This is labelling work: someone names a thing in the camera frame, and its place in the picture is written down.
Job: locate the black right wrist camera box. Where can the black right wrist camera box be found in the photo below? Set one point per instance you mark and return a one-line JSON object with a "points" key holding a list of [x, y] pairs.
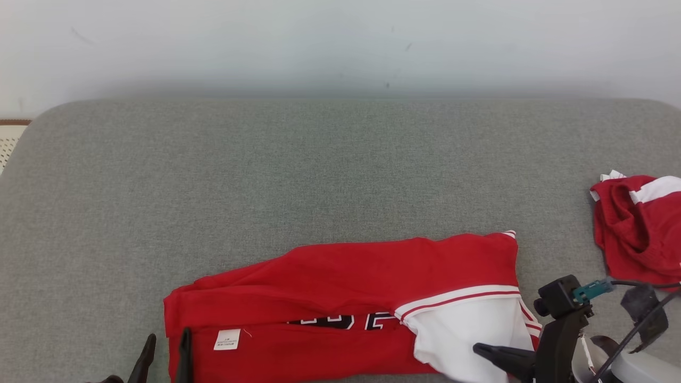
{"points": [[558, 295]]}

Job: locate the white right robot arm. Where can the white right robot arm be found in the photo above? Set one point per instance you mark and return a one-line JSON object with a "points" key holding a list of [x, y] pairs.
{"points": [[638, 369]]}

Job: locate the red shorts with white stripe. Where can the red shorts with white stripe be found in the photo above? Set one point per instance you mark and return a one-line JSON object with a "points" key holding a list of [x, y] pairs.
{"points": [[638, 239]]}

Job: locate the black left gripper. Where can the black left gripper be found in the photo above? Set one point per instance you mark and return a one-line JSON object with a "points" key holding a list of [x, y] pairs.
{"points": [[109, 380]]}

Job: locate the red and white jersey shirt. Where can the red and white jersey shirt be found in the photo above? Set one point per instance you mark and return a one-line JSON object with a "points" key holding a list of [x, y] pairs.
{"points": [[346, 276]]}

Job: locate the cream perforated laundry basket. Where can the cream perforated laundry basket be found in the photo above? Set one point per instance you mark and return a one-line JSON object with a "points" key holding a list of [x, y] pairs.
{"points": [[9, 143]]}

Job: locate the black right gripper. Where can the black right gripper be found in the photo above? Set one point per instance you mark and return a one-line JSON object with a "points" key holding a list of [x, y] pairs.
{"points": [[556, 351]]}

